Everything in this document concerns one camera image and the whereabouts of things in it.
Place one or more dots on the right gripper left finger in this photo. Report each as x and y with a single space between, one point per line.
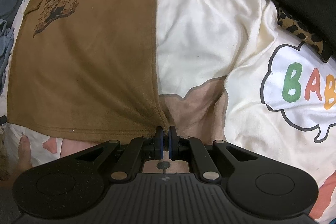
137 152

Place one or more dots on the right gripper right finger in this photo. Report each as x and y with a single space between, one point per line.
194 152

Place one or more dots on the brown t-shirt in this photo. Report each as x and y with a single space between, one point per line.
86 70

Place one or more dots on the cream bear print blanket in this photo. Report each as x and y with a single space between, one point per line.
227 70

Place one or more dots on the leopard print cloth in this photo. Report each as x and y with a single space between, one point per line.
297 28

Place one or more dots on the light blue garment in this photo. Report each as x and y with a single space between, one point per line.
6 43

